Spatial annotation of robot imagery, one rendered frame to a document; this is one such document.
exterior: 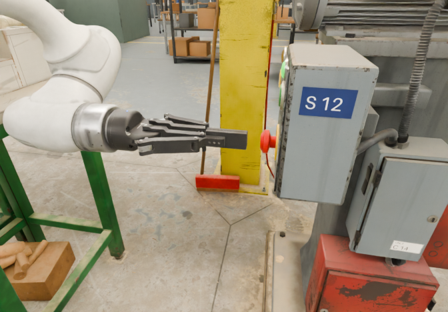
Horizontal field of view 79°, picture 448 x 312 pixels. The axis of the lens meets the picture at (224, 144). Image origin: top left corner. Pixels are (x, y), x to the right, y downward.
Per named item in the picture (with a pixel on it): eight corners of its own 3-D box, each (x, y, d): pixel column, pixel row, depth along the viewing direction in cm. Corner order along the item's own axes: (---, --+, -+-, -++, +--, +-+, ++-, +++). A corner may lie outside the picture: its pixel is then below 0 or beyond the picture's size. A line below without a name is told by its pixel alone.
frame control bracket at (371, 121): (347, 97, 57) (351, 79, 55) (373, 138, 41) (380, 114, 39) (327, 97, 58) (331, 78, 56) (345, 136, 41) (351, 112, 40)
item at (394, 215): (403, 231, 69) (511, -17, 43) (422, 267, 60) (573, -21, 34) (341, 223, 72) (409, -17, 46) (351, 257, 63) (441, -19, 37)
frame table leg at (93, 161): (126, 253, 143) (85, 85, 100) (121, 261, 138) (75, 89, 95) (117, 251, 144) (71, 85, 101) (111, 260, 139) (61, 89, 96)
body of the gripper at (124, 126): (131, 137, 55) (175, 141, 54) (108, 159, 48) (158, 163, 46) (125, 102, 52) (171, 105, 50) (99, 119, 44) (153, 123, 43)
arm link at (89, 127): (79, 160, 49) (109, 163, 48) (65, 113, 44) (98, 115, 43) (107, 137, 57) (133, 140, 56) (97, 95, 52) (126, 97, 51)
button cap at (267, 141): (282, 147, 48) (285, 127, 46) (282, 159, 44) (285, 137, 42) (260, 145, 48) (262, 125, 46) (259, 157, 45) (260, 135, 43)
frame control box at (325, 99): (387, 169, 58) (431, 42, 46) (437, 250, 40) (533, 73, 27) (271, 159, 62) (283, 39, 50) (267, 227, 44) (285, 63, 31)
